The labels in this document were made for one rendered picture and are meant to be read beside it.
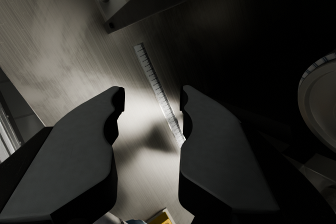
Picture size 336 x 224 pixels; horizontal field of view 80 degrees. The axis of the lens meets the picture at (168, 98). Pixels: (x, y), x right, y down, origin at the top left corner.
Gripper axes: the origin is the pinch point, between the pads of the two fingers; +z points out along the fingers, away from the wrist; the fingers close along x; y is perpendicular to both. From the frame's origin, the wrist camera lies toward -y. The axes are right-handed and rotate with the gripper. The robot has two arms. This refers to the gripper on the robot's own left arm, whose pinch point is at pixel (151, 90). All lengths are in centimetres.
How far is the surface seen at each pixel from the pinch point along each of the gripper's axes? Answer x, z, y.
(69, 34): -13.5, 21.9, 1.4
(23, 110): -73, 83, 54
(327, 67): 15.9, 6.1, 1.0
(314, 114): 18.0, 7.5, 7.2
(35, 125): -69, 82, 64
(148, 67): -1.7, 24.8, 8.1
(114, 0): -6.3, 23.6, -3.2
